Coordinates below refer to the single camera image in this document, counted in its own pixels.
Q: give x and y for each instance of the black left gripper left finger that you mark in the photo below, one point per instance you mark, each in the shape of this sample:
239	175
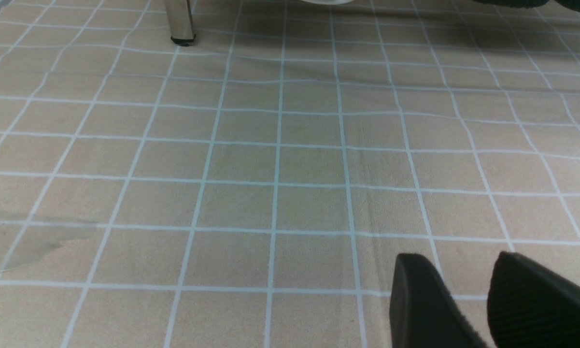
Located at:
422	311

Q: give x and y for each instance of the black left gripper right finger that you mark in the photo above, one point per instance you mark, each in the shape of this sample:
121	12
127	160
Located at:
530	306

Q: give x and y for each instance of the navy slip-on shoe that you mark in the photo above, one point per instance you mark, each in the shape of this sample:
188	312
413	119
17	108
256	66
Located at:
328	2

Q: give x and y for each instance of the black mesh shoe right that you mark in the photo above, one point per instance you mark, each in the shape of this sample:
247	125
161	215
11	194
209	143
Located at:
519	4

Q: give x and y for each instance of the steel shoe rack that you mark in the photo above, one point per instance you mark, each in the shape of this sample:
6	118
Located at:
180	22

